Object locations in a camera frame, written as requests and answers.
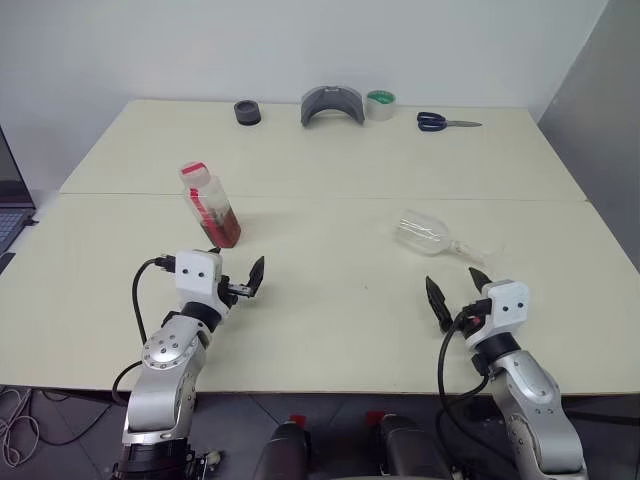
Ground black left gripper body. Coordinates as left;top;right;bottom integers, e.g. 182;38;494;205
220;274;254;308

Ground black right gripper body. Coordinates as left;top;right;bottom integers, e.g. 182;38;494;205
452;297;494;338

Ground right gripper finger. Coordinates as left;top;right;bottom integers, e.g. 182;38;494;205
468;266;494;297
424;275;454;334

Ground clear plastic bottle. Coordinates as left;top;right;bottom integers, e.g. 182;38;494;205
393;208;494;267

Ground red-capped bottle with red contents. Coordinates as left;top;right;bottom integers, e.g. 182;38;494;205
178;160;243;250

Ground dark rounded shape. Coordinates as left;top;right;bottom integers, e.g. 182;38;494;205
259;420;312;480
375;417;454;480

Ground grey curved plastic piece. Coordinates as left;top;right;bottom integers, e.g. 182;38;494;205
300;85;366;129

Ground grey partition panel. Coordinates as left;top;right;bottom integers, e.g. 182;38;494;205
536;0;640;274

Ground clear tape roll green core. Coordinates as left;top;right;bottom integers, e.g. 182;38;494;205
365;89;399;122

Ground grey laptop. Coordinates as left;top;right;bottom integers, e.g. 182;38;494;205
0;124;39;256

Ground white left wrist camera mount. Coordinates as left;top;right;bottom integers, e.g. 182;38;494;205
174;248;232;319

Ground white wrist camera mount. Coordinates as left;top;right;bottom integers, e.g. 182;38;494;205
174;248;232;319
464;279;530;351

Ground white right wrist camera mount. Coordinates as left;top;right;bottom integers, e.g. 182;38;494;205
464;279;530;351

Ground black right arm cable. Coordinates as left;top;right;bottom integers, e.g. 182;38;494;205
436;299;489;480

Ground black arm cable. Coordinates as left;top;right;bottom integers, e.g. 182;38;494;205
112;255;177;407
436;299;489;480

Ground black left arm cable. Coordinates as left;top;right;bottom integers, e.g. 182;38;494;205
112;255;177;407

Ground blue handled scissors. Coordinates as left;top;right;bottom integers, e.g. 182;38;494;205
416;110;484;133

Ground black floor cable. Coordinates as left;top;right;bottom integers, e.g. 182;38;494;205
28;388;132;447

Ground pale floor cable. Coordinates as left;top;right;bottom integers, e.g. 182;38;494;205
0;388;44;467

